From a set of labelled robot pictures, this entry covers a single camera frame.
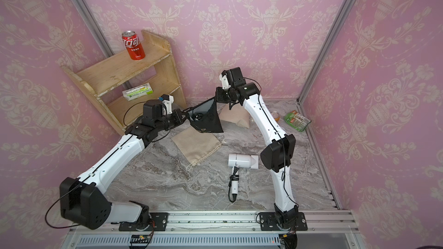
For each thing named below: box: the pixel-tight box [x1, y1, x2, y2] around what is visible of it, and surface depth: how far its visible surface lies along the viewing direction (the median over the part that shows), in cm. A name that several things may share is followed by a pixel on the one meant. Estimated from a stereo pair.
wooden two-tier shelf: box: [60, 30, 187, 135], surface depth 82 cm
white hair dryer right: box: [227, 153, 259, 203], surface depth 87 cm
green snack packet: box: [284, 110, 312, 132], surface depth 108 cm
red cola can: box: [121, 30, 146, 61], surface depth 74 cm
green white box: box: [122, 83, 154, 101], surface depth 94 cm
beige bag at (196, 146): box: [170, 125, 226, 172], surface depth 100 cm
